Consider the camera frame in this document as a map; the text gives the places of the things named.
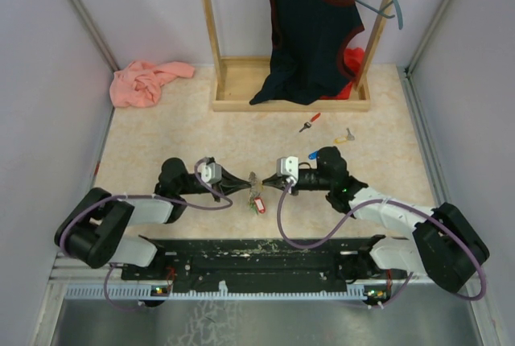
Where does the large keyring with rings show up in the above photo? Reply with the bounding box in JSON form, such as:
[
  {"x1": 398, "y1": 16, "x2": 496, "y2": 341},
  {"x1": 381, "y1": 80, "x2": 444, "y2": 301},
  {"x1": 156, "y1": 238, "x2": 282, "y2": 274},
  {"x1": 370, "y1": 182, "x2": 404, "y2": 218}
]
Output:
[{"x1": 248, "y1": 171, "x2": 264, "y2": 215}]

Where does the key with red tag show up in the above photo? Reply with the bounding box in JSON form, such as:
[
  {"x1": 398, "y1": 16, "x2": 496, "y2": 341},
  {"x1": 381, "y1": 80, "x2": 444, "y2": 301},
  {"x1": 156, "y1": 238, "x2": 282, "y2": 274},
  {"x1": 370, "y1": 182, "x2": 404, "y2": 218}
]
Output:
[{"x1": 253, "y1": 197, "x2": 266, "y2": 214}]

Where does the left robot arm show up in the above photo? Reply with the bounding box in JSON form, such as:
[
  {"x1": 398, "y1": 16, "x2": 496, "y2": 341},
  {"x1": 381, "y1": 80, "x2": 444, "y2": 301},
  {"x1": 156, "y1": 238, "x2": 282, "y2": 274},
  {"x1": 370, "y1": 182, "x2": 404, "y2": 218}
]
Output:
[{"x1": 54, "y1": 158, "x2": 252, "y2": 279}]

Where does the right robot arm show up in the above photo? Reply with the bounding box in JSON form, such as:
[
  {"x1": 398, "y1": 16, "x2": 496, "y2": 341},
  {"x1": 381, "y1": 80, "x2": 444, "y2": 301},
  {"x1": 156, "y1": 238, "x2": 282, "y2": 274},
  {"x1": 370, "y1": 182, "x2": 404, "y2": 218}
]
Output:
[{"x1": 262, "y1": 146, "x2": 490, "y2": 300}]

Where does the key with blue tag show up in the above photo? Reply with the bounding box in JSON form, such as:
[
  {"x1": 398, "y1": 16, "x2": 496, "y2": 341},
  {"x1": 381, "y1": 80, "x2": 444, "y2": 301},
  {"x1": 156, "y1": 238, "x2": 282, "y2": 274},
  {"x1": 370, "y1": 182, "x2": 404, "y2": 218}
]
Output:
[{"x1": 308, "y1": 151, "x2": 319, "y2": 160}]

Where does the key with yellow tag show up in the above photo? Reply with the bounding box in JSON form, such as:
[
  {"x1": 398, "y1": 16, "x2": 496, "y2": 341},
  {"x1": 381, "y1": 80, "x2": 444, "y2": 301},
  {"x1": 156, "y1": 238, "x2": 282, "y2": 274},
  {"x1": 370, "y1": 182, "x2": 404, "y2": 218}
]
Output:
[{"x1": 333, "y1": 128, "x2": 355, "y2": 144}]

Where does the wooden clothes rack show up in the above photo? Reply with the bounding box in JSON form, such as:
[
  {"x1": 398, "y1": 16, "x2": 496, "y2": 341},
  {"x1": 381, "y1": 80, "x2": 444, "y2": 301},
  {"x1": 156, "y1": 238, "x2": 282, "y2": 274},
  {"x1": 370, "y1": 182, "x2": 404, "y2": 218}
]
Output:
[{"x1": 201, "y1": 0, "x2": 404, "y2": 112}]

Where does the pink cloth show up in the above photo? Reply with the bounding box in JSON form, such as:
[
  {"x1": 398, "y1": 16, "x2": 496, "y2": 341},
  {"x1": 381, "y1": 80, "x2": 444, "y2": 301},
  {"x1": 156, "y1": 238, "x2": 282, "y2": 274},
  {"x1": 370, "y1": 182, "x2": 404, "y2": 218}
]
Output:
[{"x1": 109, "y1": 60, "x2": 195, "y2": 108}]

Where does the red cloth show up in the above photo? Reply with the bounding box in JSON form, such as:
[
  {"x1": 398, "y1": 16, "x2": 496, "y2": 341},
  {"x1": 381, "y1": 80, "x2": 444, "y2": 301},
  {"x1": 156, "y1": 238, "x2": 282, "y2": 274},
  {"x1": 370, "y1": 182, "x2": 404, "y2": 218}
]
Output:
[{"x1": 320, "y1": 47, "x2": 365, "y2": 101}]

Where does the dark navy tank top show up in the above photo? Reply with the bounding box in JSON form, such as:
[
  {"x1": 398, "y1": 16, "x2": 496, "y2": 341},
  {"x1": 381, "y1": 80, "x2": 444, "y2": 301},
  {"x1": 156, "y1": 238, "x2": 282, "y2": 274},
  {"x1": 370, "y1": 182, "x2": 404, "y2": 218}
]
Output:
[{"x1": 249, "y1": 0, "x2": 365, "y2": 105}]

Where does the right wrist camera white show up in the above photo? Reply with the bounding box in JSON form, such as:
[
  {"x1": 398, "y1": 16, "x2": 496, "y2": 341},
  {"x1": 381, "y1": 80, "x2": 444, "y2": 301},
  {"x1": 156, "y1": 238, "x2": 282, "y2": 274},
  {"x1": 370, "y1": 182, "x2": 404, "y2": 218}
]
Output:
[{"x1": 276, "y1": 156, "x2": 299, "y2": 181}]

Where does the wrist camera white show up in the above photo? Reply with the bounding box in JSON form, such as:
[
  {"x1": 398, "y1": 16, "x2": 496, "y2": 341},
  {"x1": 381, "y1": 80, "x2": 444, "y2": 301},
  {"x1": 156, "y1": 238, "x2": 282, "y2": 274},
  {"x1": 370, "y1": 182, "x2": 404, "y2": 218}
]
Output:
[
  {"x1": 276, "y1": 156, "x2": 299, "y2": 181},
  {"x1": 194, "y1": 157, "x2": 222, "y2": 185}
]

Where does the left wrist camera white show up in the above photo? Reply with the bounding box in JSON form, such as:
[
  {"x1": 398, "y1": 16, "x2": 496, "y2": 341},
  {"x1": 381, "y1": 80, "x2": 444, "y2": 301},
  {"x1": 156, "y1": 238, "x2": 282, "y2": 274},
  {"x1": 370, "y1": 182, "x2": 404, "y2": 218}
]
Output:
[{"x1": 194, "y1": 157, "x2": 222, "y2": 185}]

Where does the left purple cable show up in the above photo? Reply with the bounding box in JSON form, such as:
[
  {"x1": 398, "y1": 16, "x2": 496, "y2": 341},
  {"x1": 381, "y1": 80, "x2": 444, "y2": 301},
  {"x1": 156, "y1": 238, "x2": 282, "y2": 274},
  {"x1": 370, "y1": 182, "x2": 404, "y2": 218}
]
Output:
[{"x1": 58, "y1": 159, "x2": 234, "y2": 315}]

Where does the purple cable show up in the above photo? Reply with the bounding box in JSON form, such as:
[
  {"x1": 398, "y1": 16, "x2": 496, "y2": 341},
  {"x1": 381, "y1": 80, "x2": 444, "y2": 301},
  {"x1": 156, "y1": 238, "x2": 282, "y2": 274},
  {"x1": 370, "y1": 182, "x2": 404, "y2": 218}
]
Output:
[
  {"x1": 276, "y1": 179, "x2": 487, "y2": 309},
  {"x1": 58, "y1": 159, "x2": 234, "y2": 315}
]

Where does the key with red strap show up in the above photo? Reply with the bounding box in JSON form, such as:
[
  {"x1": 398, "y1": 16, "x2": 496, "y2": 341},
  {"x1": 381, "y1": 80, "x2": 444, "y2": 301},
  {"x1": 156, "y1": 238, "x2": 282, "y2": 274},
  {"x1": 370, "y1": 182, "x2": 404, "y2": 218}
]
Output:
[{"x1": 299, "y1": 113, "x2": 321, "y2": 133}]

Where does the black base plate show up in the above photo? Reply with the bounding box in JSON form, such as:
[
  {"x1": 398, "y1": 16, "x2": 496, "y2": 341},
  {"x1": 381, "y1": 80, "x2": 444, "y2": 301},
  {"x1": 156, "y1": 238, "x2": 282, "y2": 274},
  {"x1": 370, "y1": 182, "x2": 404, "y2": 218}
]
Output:
[{"x1": 122, "y1": 236, "x2": 407, "y2": 294}]

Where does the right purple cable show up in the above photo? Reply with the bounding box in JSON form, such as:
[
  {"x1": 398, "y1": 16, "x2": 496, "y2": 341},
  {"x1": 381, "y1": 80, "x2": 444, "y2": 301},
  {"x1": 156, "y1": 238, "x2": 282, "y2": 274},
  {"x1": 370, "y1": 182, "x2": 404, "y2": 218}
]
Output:
[{"x1": 276, "y1": 179, "x2": 487, "y2": 309}]

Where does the slotted cable duct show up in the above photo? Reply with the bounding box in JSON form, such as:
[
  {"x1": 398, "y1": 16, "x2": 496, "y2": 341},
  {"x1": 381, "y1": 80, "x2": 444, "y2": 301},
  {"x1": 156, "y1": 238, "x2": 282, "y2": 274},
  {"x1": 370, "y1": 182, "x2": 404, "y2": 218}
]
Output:
[{"x1": 64, "y1": 283, "x2": 391, "y2": 302}]

